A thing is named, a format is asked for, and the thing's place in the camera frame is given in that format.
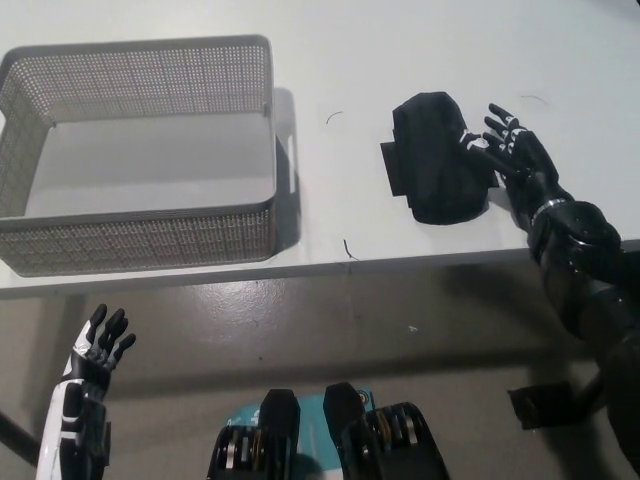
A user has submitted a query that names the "black diagonal bar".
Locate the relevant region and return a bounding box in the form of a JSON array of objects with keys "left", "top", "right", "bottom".
[{"left": 0, "top": 412, "right": 41, "bottom": 454}]

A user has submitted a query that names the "black fabric pencil case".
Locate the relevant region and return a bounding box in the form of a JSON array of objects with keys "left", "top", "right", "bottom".
[{"left": 391, "top": 91, "right": 489, "bottom": 227}]

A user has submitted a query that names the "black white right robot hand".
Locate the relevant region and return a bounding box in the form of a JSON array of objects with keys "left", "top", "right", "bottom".
[{"left": 456, "top": 103, "right": 571, "bottom": 215}]

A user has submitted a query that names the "grey perforated metal basket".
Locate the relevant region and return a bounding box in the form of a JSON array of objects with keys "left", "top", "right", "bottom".
[{"left": 0, "top": 33, "right": 301, "bottom": 279}]

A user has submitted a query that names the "black tape cross on table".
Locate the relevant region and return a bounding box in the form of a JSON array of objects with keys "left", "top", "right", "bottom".
[{"left": 379, "top": 141, "right": 501, "bottom": 199}]

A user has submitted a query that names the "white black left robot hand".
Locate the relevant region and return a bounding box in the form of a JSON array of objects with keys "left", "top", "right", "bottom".
[{"left": 37, "top": 303, "right": 137, "bottom": 480}]

